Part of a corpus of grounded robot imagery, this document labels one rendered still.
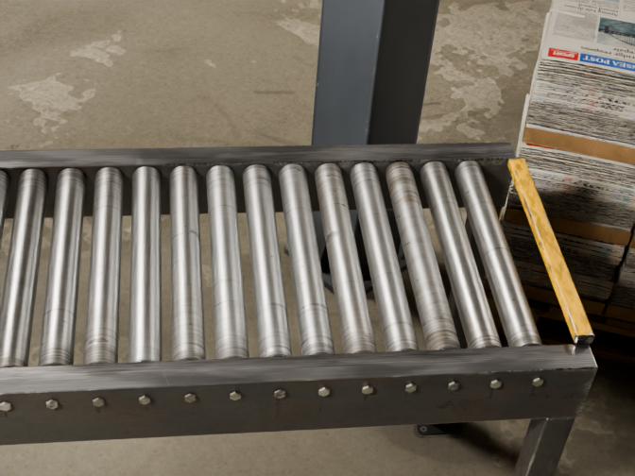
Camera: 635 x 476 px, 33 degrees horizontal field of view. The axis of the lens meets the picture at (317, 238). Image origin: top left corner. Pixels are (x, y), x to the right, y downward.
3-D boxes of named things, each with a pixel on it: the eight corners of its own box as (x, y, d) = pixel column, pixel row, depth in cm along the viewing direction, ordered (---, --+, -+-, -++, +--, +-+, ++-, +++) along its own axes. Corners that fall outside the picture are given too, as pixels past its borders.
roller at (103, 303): (125, 183, 191) (123, 161, 188) (118, 389, 157) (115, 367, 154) (96, 184, 191) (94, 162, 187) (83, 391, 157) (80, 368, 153)
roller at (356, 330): (335, 155, 192) (310, 162, 193) (375, 353, 158) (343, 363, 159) (344, 175, 195) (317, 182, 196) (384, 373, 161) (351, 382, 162)
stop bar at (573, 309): (523, 164, 195) (525, 156, 193) (594, 344, 163) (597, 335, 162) (506, 165, 194) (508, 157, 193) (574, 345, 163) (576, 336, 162)
